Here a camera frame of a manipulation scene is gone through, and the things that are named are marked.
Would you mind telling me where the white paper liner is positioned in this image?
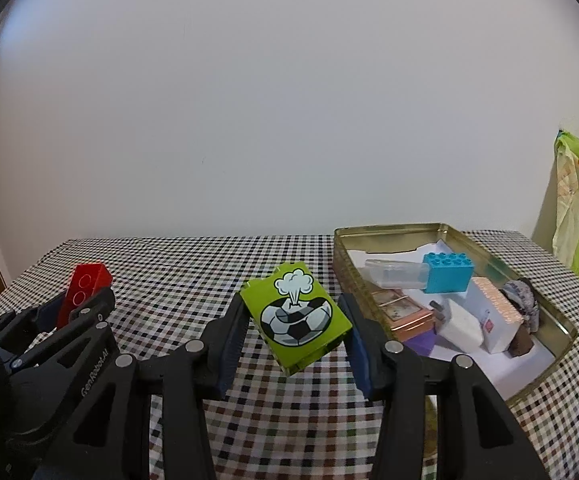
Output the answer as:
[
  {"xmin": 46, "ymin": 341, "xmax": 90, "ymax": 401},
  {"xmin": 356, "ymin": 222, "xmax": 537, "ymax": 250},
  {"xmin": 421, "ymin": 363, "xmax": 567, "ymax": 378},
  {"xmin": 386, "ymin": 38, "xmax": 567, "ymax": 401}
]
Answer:
[{"xmin": 347, "ymin": 240, "xmax": 555, "ymax": 401}]

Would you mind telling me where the green ball print toy block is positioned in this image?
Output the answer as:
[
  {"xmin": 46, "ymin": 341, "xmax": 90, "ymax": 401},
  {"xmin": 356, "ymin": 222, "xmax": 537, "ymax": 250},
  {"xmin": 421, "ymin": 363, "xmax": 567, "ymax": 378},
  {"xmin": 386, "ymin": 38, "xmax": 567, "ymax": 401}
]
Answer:
[{"xmin": 239, "ymin": 261, "xmax": 353, "ymax": 375}]

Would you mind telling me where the red toy block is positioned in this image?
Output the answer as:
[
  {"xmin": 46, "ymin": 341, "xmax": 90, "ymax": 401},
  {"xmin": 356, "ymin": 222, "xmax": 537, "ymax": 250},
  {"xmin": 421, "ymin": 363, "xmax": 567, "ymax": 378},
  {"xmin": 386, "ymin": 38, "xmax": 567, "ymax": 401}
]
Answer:
[{"xmin": 56, "ymin": 263, "xmax": 115, "ymax": 331}]

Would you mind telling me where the rose gold framed box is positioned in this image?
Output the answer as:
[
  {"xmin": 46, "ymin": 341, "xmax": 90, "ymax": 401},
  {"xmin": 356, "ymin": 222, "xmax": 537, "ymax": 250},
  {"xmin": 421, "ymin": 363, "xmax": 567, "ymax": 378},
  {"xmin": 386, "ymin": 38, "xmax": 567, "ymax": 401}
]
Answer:
[{"xmin": 369, "ymin": 289, "xmax": 435, "ymax": 343}]

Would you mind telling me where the black white checkered tablecloth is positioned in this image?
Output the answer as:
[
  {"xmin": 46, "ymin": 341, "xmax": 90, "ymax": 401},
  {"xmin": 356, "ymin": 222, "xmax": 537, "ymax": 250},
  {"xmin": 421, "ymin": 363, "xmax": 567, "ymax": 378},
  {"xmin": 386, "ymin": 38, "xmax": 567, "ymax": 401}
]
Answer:
[{"xmin": 0, "ymin": 230, "xmax": 579, "ymax": 480}]

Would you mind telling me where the white plastic adapter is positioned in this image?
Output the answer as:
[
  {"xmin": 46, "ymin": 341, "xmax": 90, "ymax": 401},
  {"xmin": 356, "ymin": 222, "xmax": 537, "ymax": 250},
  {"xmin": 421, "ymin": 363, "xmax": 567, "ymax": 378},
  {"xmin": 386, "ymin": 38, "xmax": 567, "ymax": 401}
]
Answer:
[{"xmin": 429, "ymin": 299, "xmax": 485, "ymax": 351}]

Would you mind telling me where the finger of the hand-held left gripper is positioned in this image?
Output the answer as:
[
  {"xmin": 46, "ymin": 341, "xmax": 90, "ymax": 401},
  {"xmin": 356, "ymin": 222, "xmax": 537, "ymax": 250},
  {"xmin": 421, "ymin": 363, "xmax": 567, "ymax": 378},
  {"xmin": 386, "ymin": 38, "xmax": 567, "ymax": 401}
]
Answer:
[
  {"xmin": 12, "ymin": 287, "xmax": 117, "ymax": 371},
  {"xmin": 0, "ymin": 292, "xmax": 72, "ymax": 356}
]

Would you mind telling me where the grey patterned hair scrunchie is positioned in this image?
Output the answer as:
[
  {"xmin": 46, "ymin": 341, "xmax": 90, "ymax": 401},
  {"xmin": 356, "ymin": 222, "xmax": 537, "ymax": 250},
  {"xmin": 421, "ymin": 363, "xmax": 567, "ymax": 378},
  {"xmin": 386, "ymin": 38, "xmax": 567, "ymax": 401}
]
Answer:
[{"xmin": 499, "ymin": 277, "xmax": 541, "ymax": 333}]

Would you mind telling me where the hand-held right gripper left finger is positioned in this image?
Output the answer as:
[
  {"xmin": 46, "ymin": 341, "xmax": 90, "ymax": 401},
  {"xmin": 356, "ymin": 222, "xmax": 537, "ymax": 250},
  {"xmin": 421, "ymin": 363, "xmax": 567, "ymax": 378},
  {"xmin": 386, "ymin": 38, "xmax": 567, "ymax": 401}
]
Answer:
[{"xmin": 36, "ymin": 296, "xmax": 251, "ymax": 480}]

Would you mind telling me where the gold metal tin box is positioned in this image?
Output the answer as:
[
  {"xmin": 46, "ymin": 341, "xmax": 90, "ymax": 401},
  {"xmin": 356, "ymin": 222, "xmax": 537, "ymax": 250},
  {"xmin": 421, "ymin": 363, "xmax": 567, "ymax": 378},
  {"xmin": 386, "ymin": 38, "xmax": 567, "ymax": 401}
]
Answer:
[{"xmin": 333, "ymin": 222, "xmax": 579, "ymax": 408}]

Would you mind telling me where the white box with patterned side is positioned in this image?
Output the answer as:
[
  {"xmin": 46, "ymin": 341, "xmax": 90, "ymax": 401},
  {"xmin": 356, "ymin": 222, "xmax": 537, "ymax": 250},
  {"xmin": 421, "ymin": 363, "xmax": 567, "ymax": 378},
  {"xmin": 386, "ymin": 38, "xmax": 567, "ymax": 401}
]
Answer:
[{"xmin": 471, "ymin": 276, "xmax": 526, "ymax": 353}]

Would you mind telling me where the small brown item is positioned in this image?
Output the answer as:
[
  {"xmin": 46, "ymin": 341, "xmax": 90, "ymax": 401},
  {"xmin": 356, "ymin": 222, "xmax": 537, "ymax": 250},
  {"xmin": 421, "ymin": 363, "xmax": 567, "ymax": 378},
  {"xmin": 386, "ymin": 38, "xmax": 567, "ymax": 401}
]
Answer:
[{"xmin": 508, "ymin": 327, "xmax": 535, "ymax": 358}]

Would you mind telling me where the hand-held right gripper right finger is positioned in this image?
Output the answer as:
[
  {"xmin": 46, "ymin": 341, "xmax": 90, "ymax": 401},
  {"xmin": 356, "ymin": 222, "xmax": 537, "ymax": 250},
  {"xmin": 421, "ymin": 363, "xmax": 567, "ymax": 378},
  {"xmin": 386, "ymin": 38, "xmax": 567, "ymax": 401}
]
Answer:
[{"xmin": 338, "ymin": 292, "xmax": 553, "ymax": 480}]

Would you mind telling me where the blue printed toy block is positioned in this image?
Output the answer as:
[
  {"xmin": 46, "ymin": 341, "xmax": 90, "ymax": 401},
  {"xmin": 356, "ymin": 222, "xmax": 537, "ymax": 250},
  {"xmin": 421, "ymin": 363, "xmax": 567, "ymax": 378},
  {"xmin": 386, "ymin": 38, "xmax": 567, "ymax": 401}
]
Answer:
[{"xmin": 423, "ymin": 251, "xmax": 475, "ymax": 294}]

